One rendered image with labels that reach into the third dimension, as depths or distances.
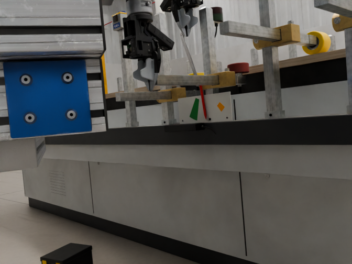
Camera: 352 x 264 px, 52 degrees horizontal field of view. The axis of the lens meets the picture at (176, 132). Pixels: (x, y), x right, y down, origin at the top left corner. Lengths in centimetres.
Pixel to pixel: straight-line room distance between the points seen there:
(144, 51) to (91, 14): 63
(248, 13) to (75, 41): 929
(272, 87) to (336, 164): 29
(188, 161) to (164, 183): 48
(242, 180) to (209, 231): 33
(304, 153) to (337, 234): 36
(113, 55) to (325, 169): 1009
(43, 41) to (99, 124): 12
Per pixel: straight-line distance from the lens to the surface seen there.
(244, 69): 136
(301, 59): 134
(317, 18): 884
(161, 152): 155
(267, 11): 118
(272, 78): 115
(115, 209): 232
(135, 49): 103
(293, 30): 113
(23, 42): 41
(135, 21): 106
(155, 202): 198
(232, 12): 992
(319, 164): 112
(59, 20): 42
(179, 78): 113
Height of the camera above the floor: 74
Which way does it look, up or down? 3 degrees down
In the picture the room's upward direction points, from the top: 5 degrees counter-clockwise
